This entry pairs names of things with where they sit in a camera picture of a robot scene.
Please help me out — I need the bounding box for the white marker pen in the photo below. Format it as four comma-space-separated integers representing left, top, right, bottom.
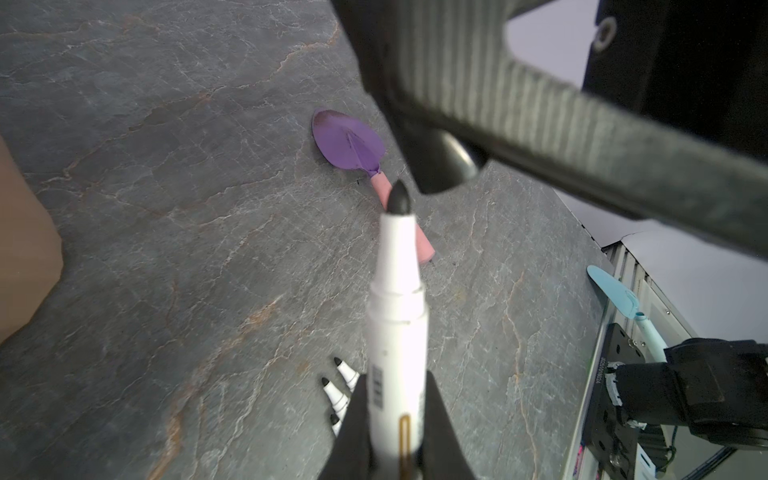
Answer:
329, 411, 345, 437
333, 357, 360, 392
365, 181, 429, 479
321, 377, 350, 419

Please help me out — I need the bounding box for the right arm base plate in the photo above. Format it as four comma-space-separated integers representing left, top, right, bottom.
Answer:
582, 323, 645, 479

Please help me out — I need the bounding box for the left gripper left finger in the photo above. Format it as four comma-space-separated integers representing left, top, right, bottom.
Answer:
318, 374, 372, 480

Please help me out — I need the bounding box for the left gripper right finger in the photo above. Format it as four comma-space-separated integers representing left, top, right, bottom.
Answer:
419, 371, 476, 480

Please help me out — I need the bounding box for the teal garden trowel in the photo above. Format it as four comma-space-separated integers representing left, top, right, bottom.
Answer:
587, 265, 667, 362

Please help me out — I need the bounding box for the potted green plant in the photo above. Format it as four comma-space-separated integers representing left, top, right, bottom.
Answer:
1, 143, 63, 341

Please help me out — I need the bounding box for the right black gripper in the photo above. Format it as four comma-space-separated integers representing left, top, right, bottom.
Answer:
333, 1, 767, 257

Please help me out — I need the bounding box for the black pen cap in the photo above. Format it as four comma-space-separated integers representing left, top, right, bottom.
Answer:
387, 116, 489, 195

